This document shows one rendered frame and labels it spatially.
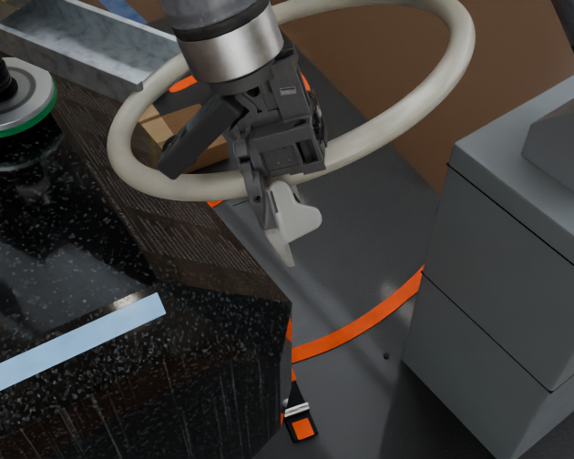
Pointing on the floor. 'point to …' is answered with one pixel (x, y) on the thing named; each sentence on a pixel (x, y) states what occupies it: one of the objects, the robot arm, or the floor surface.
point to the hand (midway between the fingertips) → (287, 229)
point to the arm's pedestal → (507, 289)
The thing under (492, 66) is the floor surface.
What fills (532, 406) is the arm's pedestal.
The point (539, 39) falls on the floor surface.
